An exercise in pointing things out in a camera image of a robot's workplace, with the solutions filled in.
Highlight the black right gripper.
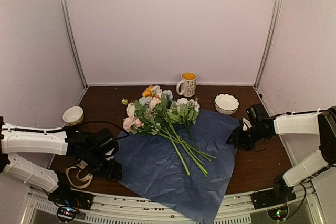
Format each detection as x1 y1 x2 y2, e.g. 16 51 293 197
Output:
226 125 266 151

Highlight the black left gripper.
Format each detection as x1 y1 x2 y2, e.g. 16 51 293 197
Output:
83 149 122 180

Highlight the blue wrapping paper sheet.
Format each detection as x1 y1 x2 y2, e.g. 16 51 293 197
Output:
114 109 239 223

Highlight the orange flower stem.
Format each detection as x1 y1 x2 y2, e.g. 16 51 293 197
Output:
141 85 190 175

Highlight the white flower stem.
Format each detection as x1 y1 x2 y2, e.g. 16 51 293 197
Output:
149 85 214 176

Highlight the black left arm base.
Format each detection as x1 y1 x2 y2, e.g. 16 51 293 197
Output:
48 173 94 210

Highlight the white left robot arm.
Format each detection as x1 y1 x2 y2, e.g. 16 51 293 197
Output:
1 122 122 205

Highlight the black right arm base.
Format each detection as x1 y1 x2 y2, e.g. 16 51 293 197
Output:
251 175 296 209

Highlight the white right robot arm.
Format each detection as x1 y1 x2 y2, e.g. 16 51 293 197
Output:
227 104 335 204

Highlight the cream printed ribbon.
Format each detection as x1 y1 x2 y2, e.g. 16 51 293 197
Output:
65 161 93 189

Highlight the white scalloped bowl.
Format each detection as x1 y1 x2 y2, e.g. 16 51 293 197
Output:
214 94 239 115

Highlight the small patterned cup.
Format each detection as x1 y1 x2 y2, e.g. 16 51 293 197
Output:
62 106 84 126

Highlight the left circuit board with LEDs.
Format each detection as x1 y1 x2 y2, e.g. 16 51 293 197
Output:
56 206 80 222

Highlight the circuit board with leds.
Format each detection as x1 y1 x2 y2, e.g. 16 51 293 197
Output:
56 206 80 222
267 208 288 221

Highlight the right circuit board with LEDs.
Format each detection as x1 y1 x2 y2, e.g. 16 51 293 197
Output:
267 208 288 221

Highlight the white mug yellow inside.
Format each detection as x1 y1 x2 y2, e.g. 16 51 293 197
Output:
176 72 197 98

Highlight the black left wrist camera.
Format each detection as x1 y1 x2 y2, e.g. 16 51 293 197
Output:
89 128 119 158

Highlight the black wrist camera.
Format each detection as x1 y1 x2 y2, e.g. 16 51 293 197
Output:
89 128 119 158
246 103 269 125

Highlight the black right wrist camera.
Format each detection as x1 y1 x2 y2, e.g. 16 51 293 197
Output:
246 103 269 125

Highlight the aluminium front rail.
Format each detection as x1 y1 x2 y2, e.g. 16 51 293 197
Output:
21 182 325 223

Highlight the right aluminium frame post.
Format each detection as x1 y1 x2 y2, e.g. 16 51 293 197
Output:
254 0 283 90

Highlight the aluminium frame post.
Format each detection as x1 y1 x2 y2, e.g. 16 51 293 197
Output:
60 0 88 89
254 0 283 90

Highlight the left aluminium frame post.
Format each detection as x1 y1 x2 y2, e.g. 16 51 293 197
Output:
60 0 88 89

